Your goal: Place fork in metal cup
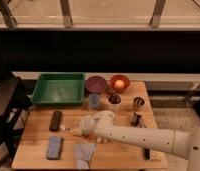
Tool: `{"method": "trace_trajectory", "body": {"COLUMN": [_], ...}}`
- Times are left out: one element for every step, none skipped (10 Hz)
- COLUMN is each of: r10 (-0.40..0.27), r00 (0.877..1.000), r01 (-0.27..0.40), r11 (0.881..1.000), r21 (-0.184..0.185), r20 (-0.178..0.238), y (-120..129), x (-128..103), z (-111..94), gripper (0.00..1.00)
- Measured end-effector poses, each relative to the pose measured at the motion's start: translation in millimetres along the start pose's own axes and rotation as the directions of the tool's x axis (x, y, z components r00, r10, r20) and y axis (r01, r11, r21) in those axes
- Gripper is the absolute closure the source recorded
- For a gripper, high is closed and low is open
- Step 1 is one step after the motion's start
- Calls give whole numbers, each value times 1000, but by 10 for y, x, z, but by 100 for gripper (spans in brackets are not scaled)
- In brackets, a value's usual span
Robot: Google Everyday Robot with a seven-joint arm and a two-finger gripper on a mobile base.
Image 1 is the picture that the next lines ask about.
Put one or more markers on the dark metal cylinder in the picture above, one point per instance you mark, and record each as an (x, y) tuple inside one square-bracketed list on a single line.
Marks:
[(135, 119)]

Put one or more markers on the black remote control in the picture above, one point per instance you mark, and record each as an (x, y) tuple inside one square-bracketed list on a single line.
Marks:
[(55, 121)]

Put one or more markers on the purple bowl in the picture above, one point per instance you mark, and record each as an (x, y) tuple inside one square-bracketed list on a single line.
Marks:
[(95, 84)]

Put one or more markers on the orange bowl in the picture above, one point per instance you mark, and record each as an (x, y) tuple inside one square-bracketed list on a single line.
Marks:
[(119, 77)]

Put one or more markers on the green plastic tray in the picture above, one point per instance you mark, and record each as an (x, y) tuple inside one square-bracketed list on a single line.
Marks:
[(58, 90)]

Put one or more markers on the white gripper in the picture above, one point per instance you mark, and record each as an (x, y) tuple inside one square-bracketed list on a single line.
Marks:
[(87, 124)]

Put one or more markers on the blue plastic cup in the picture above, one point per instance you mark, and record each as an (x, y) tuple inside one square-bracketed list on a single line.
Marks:
[(94, 101)]

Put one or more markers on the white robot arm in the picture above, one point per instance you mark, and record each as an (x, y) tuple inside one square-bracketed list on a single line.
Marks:
[(182, 144)]

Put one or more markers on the black chair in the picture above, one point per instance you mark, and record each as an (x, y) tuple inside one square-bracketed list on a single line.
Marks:
[(13, 100)]

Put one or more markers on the grey cloth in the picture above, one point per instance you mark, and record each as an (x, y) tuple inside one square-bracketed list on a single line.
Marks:
[(83, 154)]

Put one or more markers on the orange carrot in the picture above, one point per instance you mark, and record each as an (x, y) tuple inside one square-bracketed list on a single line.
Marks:
[(87, 135)]

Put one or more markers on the silver fork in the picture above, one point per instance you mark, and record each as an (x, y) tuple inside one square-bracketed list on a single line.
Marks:
[(75, 132)]

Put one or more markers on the white cup with dark contents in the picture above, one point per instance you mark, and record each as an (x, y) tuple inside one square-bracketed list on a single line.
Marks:
[(114, 101)]

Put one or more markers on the black handled knife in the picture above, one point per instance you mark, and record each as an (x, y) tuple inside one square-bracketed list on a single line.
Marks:
[(146, 151)]

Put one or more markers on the blue sponge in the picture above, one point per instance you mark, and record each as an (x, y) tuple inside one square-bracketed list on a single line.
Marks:
[(54, 148)]

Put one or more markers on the yellow ball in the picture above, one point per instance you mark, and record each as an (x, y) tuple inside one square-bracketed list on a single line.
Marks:
[(119, 84)]

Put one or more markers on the metal cup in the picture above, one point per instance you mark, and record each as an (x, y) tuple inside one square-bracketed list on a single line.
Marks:
[(138, 102)]

